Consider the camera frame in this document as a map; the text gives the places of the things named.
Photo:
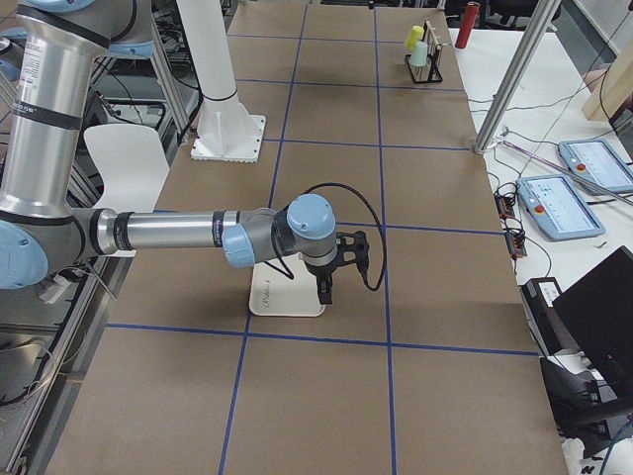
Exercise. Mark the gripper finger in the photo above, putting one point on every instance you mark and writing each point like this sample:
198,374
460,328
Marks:
325,291

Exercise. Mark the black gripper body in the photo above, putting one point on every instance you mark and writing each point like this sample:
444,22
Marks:
319,272

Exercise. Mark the pale green cup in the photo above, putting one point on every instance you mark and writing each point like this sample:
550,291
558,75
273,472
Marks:
419,56

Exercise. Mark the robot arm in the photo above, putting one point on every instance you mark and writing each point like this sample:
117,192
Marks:
41,233

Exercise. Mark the cream rabbit tray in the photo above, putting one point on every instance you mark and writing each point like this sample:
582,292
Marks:
274,295

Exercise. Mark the yellow cup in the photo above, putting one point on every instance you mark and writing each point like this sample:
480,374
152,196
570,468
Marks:
415,34

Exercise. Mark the black box device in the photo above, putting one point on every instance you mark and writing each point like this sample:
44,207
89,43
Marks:
551,335

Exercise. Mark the white chair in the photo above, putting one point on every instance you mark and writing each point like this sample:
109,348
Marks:
132,164

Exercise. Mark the near teach pendant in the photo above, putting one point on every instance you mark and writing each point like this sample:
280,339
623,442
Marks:
557,208

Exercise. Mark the teach pendant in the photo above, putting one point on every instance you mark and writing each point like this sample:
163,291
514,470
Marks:
557,208
598,162

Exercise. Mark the black laptop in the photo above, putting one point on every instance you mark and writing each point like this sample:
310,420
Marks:
597,312

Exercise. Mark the far teach pendant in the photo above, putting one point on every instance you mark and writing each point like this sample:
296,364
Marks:
598,162

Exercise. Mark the red bottle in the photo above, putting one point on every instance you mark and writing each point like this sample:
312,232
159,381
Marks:
470,16

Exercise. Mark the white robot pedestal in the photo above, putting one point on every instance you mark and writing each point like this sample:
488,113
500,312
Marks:
225,129

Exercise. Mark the black wire cup rack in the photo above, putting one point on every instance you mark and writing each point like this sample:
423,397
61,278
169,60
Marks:
430,73

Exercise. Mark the aluminium frame post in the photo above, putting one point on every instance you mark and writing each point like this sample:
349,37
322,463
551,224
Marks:
531,38

